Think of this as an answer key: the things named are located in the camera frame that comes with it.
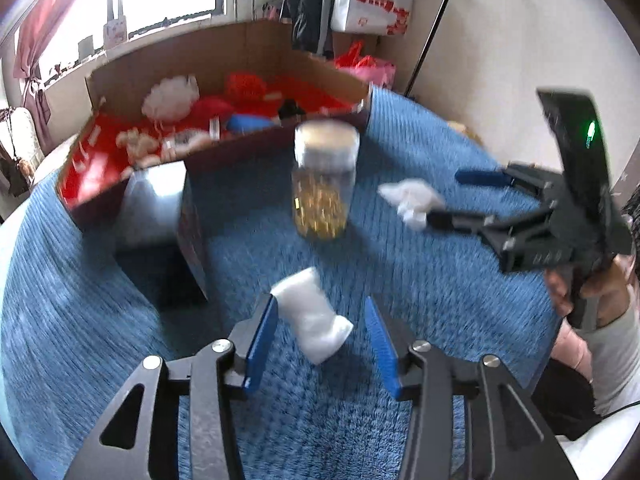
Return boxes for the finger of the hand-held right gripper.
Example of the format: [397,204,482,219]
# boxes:
[454,161,563,202]
[426,207,553,252]

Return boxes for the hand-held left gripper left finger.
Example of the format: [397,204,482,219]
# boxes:
[62,294,281,480]

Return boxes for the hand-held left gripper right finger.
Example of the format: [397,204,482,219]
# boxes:
[364,296,577,480]

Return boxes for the white plastic packet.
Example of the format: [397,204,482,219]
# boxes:
[270,267,354,365]

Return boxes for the white tissue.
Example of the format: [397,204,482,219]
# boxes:
[377,179,446,233]

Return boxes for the beige crochet scrunchie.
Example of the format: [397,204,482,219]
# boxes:
[117,129,162,167]

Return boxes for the red yarn pompom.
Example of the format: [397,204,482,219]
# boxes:
[187,97,236,132]

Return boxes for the cardboard box with red lining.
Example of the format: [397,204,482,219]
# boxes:
[56,20,374,222]

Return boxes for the person's right forearm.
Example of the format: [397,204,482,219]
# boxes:
[549,302,640,417]

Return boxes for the person's right hand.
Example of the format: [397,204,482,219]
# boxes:
[544,251,640,330]

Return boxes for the glass jar with gold beads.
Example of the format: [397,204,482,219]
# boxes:
[292,121,361,242]

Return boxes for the black clothes rack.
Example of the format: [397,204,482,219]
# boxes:
[402,0,464,99]

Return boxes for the red plastic bag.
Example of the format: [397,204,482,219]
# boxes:
[334,41,397,90]

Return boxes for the black rectangular box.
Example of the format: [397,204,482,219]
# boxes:
[114,160,211,312]

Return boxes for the person's dark pants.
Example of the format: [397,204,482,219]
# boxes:
[530,360,602,442]

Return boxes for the blue knitted blanket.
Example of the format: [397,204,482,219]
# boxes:
[0,87,571,480]

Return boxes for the dark hanging jacket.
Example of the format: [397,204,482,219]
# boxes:
[282,0,335,59]

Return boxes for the red bath pouf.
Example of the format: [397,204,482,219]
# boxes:
[224,72,269,106]

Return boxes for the beige hanging bag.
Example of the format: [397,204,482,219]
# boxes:
[0,107,44,197]

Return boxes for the pink greeting card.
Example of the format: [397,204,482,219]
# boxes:
[102,17,126,46]

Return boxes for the pink curtain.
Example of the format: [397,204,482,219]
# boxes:
[12,0,87,127]

